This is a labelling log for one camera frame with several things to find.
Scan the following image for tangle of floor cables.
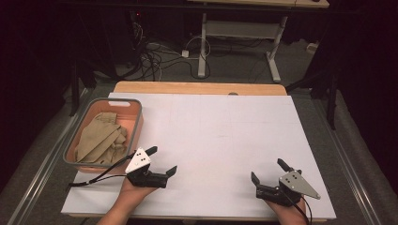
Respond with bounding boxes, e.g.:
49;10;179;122
118;22;214;83

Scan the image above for person's right hand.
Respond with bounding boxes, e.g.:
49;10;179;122
265;198;308;225

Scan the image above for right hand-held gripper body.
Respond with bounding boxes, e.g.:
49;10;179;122
255;170;322;207

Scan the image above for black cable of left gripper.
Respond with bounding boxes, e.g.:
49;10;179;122
68;153;136;188

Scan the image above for pink basket with grey rim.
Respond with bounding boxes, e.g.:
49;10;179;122
62;97;145;174

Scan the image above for person's left hand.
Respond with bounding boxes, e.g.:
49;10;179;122
119;177;158;204

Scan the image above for wooden table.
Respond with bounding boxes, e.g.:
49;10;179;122
68;81;329;223

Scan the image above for white board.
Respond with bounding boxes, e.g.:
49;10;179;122
60;92;337;219

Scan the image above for khaki pants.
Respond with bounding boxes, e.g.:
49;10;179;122
74;112;129;165

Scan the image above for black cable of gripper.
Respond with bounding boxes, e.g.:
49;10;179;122
283;187;314;225
68;153;136;188

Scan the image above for metal floor rail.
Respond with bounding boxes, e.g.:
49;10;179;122
313;99;383;225
7;88;92;225

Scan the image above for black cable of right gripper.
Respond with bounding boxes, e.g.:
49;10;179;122
283;187;314;225

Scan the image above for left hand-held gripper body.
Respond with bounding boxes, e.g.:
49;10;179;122
124;147;169;189

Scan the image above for white desk frame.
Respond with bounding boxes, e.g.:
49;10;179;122
187;0;330;84

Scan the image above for black stand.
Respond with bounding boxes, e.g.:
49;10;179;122
64;18;98;117
284;18;355;131

